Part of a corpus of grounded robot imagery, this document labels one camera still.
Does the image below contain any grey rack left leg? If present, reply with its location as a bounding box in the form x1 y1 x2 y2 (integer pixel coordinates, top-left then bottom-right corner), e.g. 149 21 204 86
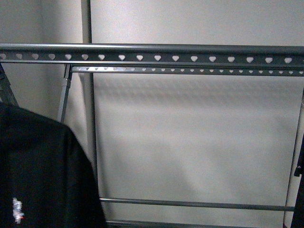
57 64 72 123

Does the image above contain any grey bottom rack crossbar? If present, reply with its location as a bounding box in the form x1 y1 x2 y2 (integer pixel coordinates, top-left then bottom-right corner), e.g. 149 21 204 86
105 220 283 228

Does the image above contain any grey vertical wall pole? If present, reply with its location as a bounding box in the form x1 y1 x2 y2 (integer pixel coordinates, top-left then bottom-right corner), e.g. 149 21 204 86
80 0 99 186

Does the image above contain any grey clothes rack rail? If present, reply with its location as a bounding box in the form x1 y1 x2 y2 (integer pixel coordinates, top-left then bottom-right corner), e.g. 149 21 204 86
0 44 304 68
71 66 304 77

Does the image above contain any grey lower rack crossbar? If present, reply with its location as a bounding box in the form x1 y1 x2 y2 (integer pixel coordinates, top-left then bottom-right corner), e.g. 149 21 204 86
100 198 295 212

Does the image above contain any grey front clothes rack rail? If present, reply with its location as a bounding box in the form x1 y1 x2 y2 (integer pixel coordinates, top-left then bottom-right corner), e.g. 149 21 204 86
0 44 304 68

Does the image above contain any grey rack right leg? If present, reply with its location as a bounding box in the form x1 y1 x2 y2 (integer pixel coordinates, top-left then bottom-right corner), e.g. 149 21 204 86
283 101 304 228

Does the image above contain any black polo shirt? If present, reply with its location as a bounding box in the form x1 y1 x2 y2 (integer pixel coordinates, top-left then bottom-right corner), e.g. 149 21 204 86
0 103 107 228

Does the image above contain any grey rack crossbar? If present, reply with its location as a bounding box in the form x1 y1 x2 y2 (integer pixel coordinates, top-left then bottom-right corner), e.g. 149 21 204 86
105 220 283 228
100 198 295 212

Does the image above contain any black garment at right edge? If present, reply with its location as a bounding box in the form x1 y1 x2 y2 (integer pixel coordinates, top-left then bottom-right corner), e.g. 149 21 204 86
291 139 304 228

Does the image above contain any grey rack leg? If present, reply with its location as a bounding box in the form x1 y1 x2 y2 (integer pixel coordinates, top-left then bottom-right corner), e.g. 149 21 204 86
283 101 304 228
57 64 72 123

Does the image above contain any grey rear clothes rack rail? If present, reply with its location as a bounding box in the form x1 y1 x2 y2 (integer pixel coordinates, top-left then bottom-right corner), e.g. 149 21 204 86
71 66 304 77

